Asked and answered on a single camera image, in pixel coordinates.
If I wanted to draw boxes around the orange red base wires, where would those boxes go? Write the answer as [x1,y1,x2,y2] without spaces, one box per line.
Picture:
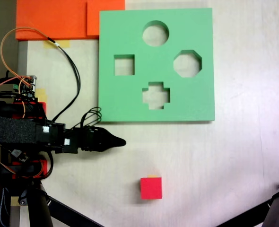
[0,143,45,180]

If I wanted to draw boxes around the long black cable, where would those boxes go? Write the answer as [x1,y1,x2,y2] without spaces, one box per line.
[47,37,82,123]

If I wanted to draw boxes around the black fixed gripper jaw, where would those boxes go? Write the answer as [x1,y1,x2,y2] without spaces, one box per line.
[96,127,126,143]

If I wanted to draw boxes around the black looped gripper cable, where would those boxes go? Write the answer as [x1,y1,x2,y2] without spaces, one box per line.
[79,106,103,130]

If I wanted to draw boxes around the red base clamp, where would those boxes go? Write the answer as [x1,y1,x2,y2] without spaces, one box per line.
[12,101,47,119]
[11,159,47,180]

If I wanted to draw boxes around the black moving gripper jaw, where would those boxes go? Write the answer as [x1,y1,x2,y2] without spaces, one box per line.
[96,141,126,153]

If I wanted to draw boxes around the orange flat block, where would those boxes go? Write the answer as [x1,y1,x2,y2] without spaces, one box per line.
[15,0,126,40]

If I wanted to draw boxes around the red square block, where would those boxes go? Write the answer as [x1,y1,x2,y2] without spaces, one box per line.
[140,177,163,200]

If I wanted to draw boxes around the green shape sorting board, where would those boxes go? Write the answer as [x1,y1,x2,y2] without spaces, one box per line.
[97,7,216,124]

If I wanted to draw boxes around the small circuit board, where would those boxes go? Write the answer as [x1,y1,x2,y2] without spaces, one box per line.
[12,75,38,99]

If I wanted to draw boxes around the thin orange wire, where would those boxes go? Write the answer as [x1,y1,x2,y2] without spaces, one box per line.
[0,27,51,81]

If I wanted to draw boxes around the blue white braided cable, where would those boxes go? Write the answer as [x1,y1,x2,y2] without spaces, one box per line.
[0,188,8,227]

